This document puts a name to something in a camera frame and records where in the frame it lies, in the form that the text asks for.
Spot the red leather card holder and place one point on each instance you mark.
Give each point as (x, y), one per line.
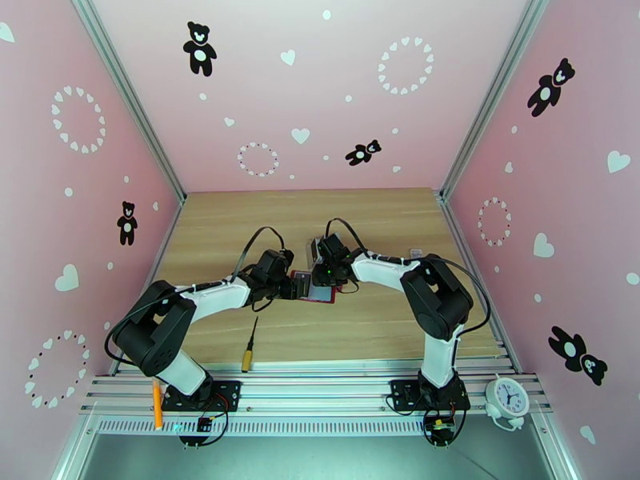
(339, 290)

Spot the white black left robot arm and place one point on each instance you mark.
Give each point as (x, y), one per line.
(220, 296)

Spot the slotted metal strip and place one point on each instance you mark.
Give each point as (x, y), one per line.
(320, 427)

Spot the orange pencil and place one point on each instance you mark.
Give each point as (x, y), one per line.
(158, 411)

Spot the white alarm clock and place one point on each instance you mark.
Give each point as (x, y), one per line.
(507, 397)

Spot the aluminium rail base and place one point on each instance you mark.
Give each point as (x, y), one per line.
(320, 388)

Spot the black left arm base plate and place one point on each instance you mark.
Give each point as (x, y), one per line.
(230, 393)

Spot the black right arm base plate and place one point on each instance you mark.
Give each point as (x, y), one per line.
(400, 393)

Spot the aluminium frame post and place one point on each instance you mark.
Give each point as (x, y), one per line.
(129, 93)
(491, 93)

